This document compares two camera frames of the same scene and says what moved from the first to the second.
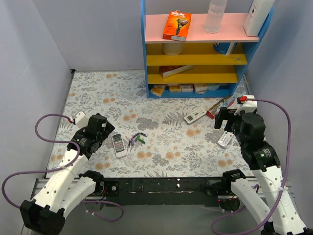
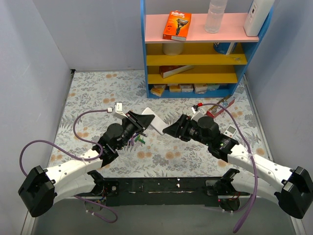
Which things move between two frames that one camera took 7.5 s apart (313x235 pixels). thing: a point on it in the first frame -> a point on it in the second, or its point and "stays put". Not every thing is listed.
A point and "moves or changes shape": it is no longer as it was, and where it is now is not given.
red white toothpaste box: (212, 111) stays put
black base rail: (161, 192) stays put
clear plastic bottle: (216, 9) stays put
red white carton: (166, 71) stays put
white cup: (172, 49) stays put
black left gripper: (107, 127) -> (135, 121)
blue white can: (225, 48) stays put
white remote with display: (119, 145) moves or changes shape
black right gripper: (222, 117) -> (183, 126)
